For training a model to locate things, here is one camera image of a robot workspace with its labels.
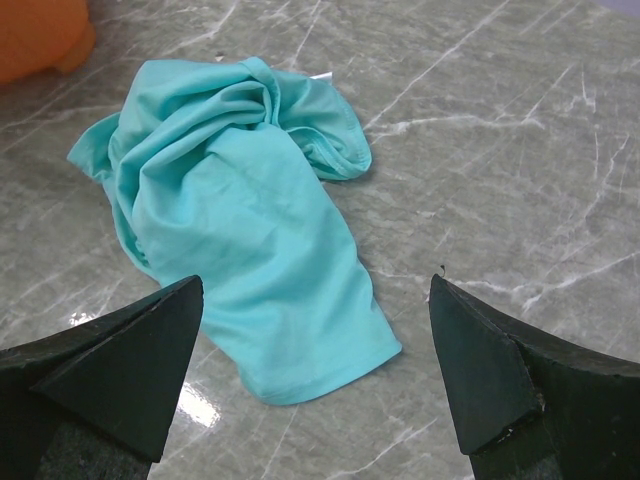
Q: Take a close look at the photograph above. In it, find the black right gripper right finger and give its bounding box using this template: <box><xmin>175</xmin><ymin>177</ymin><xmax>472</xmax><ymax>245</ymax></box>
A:
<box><xmin>429</xmin><ymin>275</ymin><xmax>639</xmax><ymax>479</ymax></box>

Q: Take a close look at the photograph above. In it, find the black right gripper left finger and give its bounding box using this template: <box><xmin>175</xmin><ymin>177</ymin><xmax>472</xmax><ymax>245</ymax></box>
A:
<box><xmin>1</xmin><ymin>276</ymin><xmax>203</xmax><ymax>479</ymax></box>

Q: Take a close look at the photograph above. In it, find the teal t shirt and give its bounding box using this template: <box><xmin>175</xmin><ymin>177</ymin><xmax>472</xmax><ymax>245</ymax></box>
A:
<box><xmin>68</xmin><ymin>57</ymin><xmax>402</xmax><ymax>405</ymax></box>

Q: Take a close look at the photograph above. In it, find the orange plastic basket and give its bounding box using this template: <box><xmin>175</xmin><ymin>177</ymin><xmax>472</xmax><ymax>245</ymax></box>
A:
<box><xmin>1</xmin><ymin>0</ymin><xmax>96</xmax><ymax>84</ymax></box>

